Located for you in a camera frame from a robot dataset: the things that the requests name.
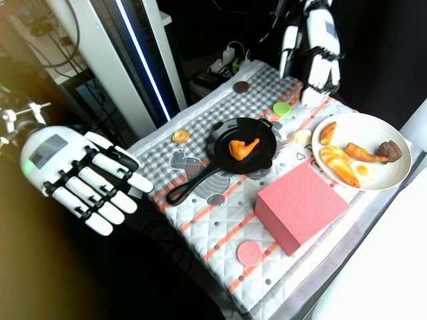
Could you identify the orange toy chicken leg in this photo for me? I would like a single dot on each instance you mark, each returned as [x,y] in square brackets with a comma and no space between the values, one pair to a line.
[240,150]

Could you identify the grey checked bear quilt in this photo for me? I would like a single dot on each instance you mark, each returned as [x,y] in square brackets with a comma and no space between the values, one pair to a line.
[227,220]

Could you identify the orange toy fried dumpling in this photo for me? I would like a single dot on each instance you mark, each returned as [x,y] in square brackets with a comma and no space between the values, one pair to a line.
[328,133]

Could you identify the black power brick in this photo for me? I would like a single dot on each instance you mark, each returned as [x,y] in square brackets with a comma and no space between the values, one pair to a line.
[206,80]

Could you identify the green round disc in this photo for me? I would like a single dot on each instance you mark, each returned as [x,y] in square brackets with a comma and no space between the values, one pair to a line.
[281,109]

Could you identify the grey table cloth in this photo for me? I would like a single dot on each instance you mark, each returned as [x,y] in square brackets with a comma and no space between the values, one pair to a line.
[363,230]

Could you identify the toy fried egg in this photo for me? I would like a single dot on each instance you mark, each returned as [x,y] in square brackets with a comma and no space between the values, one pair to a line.
[363,170]

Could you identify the black frying pan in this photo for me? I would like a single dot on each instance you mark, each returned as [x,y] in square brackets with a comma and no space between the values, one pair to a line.
[260,156]

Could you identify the green plug adapter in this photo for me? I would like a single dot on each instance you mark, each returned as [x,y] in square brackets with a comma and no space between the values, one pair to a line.
[237,64]

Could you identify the white round plate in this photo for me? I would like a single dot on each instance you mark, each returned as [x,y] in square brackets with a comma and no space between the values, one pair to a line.
[367,133]

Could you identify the white power strip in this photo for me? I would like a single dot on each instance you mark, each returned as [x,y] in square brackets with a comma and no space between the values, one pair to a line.
[217,65]

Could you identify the brown toy fried wing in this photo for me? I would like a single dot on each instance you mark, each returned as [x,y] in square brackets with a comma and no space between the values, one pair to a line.
[362,153]

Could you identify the white column with blue light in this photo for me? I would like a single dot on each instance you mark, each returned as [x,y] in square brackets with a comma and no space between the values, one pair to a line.
[100,50]

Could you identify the pink foam block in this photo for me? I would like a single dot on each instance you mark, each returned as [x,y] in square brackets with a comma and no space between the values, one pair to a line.
[300,206]

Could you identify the white toy garlic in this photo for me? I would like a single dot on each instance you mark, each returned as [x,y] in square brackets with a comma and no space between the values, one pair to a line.
[301,137]

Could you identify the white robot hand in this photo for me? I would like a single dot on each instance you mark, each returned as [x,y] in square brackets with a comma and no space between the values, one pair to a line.
[53,150]
[323,30]

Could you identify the orange striped toy shrimp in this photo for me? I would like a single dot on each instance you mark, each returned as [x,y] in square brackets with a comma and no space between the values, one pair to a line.
[337,160]

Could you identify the brown round disc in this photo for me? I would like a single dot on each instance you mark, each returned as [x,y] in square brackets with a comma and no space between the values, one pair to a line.
[241,87]

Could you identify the white plug adapter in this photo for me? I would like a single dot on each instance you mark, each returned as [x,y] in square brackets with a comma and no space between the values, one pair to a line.
[229,54]

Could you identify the dark brown toy meat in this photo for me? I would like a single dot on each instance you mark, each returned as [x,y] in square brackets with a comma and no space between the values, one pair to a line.
[389,150]

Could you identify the yellow swirl toy cookie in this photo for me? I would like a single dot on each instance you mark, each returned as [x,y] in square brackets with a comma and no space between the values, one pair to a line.
[181,136]

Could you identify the pink round disc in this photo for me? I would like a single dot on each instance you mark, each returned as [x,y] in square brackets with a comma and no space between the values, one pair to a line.
[249,254]

